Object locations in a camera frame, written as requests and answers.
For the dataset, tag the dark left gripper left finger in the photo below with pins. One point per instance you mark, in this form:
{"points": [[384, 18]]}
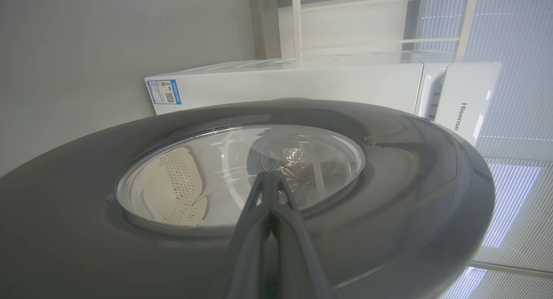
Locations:
{"points": [[246, 264]]}

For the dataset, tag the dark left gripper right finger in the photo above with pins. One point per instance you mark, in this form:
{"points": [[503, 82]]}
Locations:
{"points": [[298, 264]]}

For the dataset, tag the black round glass washer door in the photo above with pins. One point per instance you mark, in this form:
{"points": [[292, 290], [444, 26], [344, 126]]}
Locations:
{"points": [[389, 182]]}

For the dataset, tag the white front-load washing machine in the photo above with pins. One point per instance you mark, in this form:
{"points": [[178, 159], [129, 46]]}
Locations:
{"points": [[302, 85]]}

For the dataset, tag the cream perforated laundry basket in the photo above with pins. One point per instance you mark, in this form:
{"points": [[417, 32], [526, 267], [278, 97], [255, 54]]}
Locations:
{"points": [[173, 191]]}

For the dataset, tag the blue energy label sticker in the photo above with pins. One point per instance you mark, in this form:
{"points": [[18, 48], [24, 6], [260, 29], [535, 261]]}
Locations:
{"points": [[165, 92]]}

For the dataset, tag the white Hisense branded panel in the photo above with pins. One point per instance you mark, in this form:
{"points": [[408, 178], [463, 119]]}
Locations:
{"points": [[464, 96]]}

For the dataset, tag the white shelf rack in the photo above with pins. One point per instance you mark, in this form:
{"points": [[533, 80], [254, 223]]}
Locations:
{"points": [[297, 22]]}

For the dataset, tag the white window blinds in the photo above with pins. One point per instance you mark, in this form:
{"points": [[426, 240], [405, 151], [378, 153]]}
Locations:
{"points": [[518, 74]]}

